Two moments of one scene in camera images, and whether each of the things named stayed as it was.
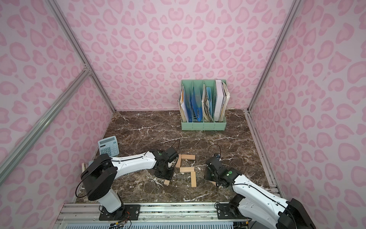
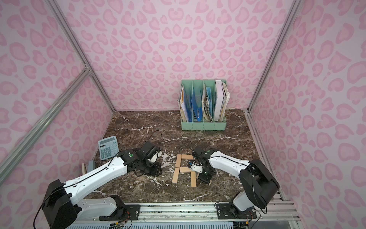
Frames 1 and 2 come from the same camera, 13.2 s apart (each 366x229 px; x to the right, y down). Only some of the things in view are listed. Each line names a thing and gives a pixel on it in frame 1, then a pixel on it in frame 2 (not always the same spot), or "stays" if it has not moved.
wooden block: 193,179 stays
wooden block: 187,169 stays
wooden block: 178,161 stays
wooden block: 188,157 stays
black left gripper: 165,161 -> 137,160
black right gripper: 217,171 -> 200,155
